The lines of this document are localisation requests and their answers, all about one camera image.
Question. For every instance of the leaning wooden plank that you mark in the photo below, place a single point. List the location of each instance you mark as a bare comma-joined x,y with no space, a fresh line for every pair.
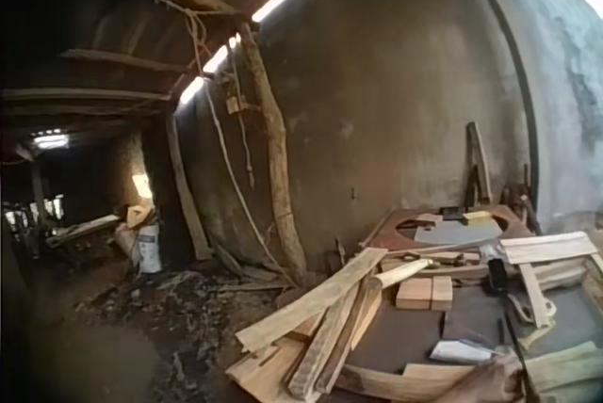
186,196

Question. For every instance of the long pale wooden plank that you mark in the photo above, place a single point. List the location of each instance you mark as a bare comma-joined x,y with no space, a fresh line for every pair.
311,301

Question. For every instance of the brown board with round cutout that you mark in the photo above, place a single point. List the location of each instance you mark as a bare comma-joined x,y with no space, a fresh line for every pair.
447,233

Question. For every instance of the square wooden block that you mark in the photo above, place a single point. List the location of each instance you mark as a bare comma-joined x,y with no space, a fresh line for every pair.
413,293

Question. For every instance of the white plastic sack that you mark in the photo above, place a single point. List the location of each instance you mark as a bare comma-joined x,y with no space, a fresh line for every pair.
150,248

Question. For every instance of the tan crumpled sack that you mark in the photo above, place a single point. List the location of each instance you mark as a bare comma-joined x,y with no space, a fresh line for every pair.
136,217

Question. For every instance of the pile of wooden planks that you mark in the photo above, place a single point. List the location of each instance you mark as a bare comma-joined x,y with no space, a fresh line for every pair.
306,356

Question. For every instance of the small yellow wooden block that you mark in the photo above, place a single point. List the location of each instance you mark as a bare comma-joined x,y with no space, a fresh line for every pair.
477,218

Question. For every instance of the narrow wooden block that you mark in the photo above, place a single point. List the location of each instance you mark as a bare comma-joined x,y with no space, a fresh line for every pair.
442,293

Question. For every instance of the wooden roof beams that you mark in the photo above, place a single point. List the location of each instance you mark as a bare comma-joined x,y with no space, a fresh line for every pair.
141,45

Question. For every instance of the black phone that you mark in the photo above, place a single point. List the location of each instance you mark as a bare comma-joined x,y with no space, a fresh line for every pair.
498,273

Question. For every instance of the wide curved wooden board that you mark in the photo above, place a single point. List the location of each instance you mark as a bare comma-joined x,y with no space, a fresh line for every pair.
405,382

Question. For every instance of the white folded paper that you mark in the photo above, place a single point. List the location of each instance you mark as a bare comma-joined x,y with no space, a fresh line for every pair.
459,351

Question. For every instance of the dark metal pipe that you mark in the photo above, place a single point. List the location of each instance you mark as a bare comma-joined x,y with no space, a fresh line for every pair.
520,78

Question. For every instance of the distant cluttered workbench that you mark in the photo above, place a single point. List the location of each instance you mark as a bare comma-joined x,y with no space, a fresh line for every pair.
61,229

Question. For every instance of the moulded pale wooden board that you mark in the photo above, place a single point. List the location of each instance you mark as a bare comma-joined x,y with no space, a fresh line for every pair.
549,247

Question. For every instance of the curved wooden piece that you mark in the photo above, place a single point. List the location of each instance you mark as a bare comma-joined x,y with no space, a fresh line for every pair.
534,297

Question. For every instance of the rough wooden support post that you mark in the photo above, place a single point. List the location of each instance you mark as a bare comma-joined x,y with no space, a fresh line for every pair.
275,139

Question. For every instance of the wooden slats against wall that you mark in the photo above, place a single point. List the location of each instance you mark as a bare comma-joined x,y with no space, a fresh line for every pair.
478,165

